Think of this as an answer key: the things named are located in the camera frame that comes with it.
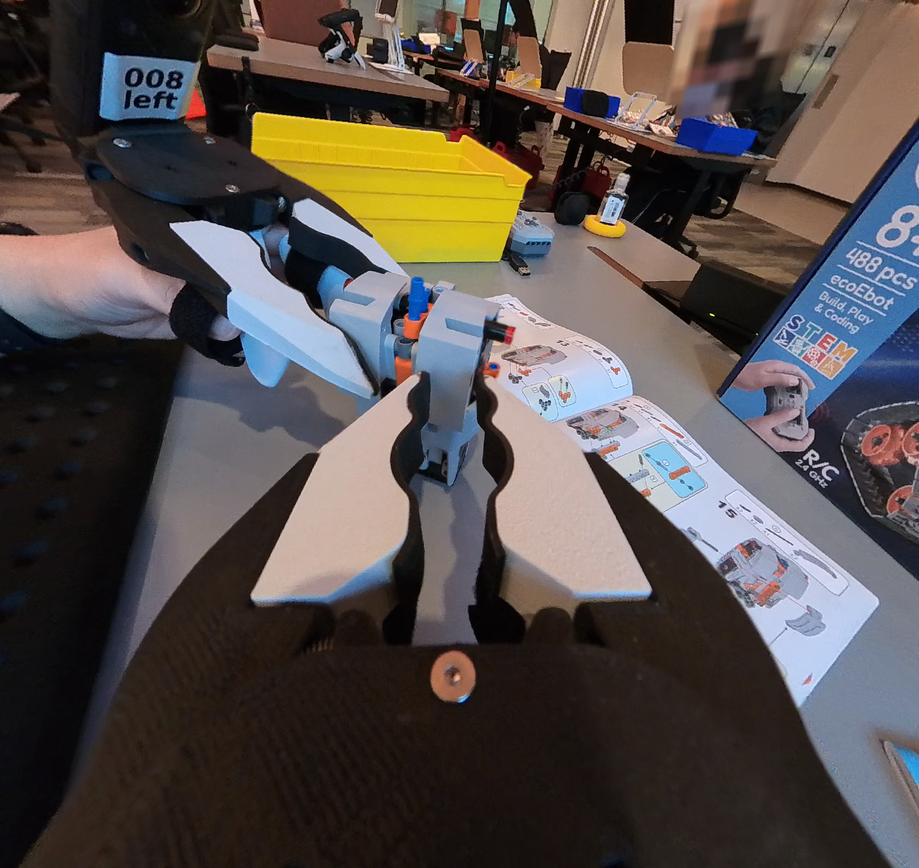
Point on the clear sanitizer bottle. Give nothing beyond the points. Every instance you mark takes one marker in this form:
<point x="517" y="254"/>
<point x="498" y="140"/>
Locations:
<point x="615" y="204"/>

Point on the black headphones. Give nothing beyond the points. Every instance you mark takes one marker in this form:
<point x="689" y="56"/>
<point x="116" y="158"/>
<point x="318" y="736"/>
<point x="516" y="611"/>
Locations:
<point x="572" y="209"/>

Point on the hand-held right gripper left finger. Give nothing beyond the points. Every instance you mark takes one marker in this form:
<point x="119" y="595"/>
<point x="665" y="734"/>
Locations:
<point x="337" y="523"/>

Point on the black and white device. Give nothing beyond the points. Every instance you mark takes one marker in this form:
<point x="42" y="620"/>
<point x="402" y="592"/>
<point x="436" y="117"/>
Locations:
<point x="341" y="39"/>

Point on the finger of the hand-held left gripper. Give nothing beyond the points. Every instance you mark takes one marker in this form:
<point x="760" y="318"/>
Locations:
<point x="337" y="233"/>
<point x="287" y="322"/>

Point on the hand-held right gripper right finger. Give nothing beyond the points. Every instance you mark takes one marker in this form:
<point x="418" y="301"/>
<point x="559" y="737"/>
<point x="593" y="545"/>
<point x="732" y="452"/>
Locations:
<point x="567" y="523"/>

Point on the grey brick robot model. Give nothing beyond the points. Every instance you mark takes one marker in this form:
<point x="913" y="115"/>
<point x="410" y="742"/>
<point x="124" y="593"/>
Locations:
<point x="449" y="394"/>

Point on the yellow tape roll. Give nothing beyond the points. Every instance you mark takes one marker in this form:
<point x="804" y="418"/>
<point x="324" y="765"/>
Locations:
<point x="592" y="229"/>

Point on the red bag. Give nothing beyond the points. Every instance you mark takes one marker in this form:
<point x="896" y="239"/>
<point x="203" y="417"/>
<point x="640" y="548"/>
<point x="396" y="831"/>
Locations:
<point x="524" y="164"/>

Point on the yellow plastic bin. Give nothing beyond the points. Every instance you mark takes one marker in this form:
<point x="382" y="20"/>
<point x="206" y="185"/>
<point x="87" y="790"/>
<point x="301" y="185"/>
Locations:
<point x="395" y="200"/>

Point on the background table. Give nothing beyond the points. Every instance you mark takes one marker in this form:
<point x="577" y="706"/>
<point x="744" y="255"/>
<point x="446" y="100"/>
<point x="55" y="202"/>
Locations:
<point x="323" y="75"/>
<point x="646" y="139"/>

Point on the blue bin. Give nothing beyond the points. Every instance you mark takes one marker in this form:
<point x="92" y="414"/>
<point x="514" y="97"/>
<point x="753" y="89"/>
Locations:
<point x="592" y="101"/>
<point x="718" y="137"/>

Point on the blue connector pin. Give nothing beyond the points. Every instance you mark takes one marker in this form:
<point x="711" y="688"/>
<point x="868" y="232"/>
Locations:
<point x="418" y="297"/>

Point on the brown cardboard sheet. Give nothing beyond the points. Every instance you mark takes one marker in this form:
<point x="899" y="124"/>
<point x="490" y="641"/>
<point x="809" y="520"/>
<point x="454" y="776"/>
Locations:
<point x="298" y="7"/>

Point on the black plug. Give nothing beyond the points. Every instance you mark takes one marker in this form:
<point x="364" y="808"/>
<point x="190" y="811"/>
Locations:
<point x="518" y="263"/>

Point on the blue robot kit box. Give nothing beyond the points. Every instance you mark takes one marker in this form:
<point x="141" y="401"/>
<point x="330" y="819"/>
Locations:
<point x="861" y="294"/>

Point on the grey and blue battery module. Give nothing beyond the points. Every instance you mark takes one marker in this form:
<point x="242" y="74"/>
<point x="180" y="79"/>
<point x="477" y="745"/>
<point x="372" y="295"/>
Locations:
<point x="531" y="236"/>

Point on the white instruction booklet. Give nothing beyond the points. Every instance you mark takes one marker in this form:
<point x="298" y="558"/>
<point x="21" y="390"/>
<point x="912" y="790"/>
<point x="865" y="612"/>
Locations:
<point x="610" y="380"/>

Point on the person's left hand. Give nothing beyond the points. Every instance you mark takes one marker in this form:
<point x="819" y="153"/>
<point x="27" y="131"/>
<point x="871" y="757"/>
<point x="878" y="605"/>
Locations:
<point x="86" y="286"/>

